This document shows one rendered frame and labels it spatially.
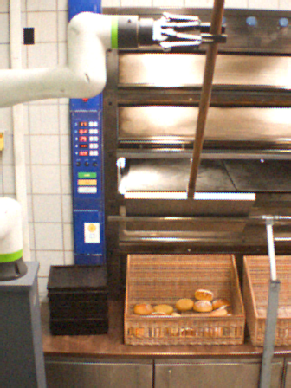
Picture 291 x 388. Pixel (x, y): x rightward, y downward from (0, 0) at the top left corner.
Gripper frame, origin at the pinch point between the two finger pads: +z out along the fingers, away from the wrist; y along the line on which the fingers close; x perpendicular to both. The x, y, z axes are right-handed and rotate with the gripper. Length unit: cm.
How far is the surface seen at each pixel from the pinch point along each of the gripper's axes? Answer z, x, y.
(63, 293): -55, -139, 32
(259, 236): 41, -156, -3
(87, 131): -46, -121, -44
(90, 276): -44, -149, 21
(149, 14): -17, -87, -89
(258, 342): 35, -143, 55
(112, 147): -34, -129, -40
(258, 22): 36, -88, -87
